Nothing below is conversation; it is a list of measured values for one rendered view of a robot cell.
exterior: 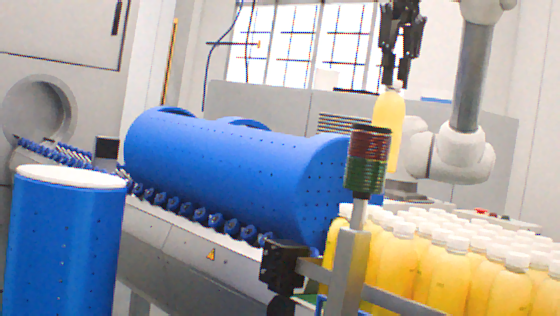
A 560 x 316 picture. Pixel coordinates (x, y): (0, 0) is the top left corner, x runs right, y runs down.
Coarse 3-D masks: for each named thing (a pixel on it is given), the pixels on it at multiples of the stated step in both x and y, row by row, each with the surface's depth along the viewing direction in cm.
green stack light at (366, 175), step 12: (348, 156) 106; (348, 168) 106; (360, 168) 104; (372, 168) 104; (384, 168) 105; (348, 180) 106; (360, 180) 104; (372, 180) 104; (384, 180) 106; (372, 192) 104
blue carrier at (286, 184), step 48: (144, 144) 210; (192, 144) 190; (240, 144) 175; (288, 144) 163; (336, 144) 159; (192, 192) 190; (240, 192) 170; (288, 192) 155; (336, 192) 161; (384, 192) 171
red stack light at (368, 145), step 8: (352, 136) 106; (360, 136) 104; (368, 136) 104; (376, 136) 104; (384, 136) 104; (352, 144) 105; (360, 144) 104; (368, 144) 104; (376, 144) 104; (384, 144) 104; (352, 152) 105; (360, 152) 104; (368, 152) 104; (376, 152) 104; (384, 152) 105; (384, 160) 105
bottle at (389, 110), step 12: (384, 96) 150; (396, 96) 149; (384, 108) 149; (396, 108) 149; (372, 120) 151; (384, 120) 149; (396, 120) 149; (396, 132) 149; (396, 144) 149; (396, 156) 150; (396, 168) 151
